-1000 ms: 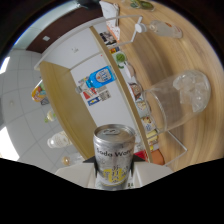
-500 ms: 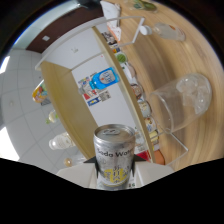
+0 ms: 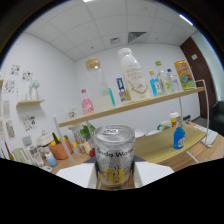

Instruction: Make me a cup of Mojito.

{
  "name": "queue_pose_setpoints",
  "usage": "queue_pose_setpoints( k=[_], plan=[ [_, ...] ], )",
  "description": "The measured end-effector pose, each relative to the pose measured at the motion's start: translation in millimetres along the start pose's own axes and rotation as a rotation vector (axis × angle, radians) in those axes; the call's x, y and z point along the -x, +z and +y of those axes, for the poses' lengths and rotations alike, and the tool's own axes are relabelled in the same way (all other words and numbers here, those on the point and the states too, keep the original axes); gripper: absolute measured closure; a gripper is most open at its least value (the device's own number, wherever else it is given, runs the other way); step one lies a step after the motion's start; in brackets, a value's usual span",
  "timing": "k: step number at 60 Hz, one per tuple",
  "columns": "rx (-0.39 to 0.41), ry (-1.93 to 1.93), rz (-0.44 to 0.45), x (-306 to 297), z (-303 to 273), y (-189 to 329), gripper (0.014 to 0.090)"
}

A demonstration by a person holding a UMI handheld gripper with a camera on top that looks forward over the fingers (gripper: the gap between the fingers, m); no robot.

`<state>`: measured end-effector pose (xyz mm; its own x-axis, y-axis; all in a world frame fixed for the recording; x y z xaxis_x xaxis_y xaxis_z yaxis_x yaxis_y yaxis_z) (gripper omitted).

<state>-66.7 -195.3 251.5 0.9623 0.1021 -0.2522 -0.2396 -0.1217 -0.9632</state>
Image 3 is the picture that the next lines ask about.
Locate silver soda water can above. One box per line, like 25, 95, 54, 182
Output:
92, 124, 137, 189

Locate light-blue cup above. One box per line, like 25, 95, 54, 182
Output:
45, 151, 58, 168

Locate wooden two-tier shelf rack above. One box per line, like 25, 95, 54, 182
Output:
53, 78, 211, 167

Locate white bowl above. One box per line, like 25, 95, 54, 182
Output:
134, 129, 148, 139

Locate green leafy plant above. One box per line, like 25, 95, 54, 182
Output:
79, 123, 97, 139

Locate blue liquid bottle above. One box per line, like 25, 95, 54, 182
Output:
173, 115, 186, 150

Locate white green mug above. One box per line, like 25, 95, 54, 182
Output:
157, 120, 173, 132

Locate white pot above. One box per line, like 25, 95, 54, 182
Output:
36, 130, 54, 147

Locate small white flower plant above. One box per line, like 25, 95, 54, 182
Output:
66, 105, 78, 120

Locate pink liquid bottle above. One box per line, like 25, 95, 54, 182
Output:
81, 88, 95, 116

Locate teal liquid bottle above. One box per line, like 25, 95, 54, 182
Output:
108, 87, 117, 107

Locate small light-blue bottle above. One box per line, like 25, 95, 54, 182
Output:
148, 70, 163, 97

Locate small printed drink carton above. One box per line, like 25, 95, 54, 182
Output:
116, 77, 130, 103

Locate black chair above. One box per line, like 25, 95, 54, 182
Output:
211, 99, 224, 138

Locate glass jar with wooden lid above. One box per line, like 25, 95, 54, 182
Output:
85, 57, 114, 113

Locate small clear bottle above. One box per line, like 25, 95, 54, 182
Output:
166, 68, 181, 94

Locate clear bottle with green cap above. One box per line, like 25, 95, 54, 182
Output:
154, 60, 171, 95

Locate white decorative ornament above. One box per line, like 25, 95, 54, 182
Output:
27, 79, 41, 101

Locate large white bottle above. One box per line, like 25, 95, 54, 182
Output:
117, 47, 152, 102

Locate yellow green snack packet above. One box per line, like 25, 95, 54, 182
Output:
174, 59, 196, 90

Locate brown door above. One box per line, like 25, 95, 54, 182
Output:
179, 36, 218, 119

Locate ceiling air vent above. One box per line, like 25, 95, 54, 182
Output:
127, 31, 148, 44

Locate small wall picture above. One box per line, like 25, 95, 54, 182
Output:
23, 115, 38, 132
21, 70, 34, 82
9, 63, 21, 76

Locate wooden wall shelf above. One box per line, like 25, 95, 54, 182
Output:
15, 98, 46, 108

